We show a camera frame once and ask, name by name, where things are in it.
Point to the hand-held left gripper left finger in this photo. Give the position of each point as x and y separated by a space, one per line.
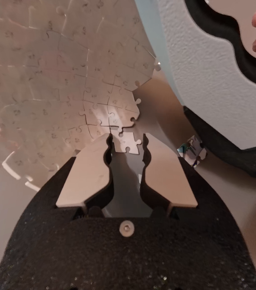
84 179

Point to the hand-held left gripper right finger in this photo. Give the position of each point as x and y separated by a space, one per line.
168 179

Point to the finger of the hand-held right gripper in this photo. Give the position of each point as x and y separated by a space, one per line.
209 79

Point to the white puzzle piece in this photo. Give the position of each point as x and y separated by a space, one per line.
128 141

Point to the partly built puzzle ball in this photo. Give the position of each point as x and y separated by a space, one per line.
50 79

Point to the printed loose puzzle piece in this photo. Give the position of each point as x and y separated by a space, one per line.
191 150

